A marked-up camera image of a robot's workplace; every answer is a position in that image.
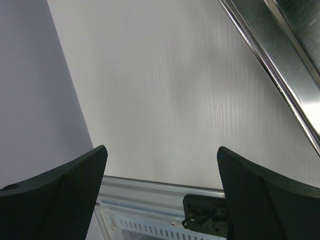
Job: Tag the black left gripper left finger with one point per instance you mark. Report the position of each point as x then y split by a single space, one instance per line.
55 205

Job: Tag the aluminium front rail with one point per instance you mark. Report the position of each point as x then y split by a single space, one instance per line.
150 196

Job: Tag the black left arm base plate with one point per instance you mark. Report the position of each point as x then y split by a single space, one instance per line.
206 215

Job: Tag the stainless steel tray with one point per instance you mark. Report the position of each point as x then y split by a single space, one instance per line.
285 37

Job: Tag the white slotted cable duct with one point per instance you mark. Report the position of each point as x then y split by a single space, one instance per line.
152 229

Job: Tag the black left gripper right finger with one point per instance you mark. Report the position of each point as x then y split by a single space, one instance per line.
265 205

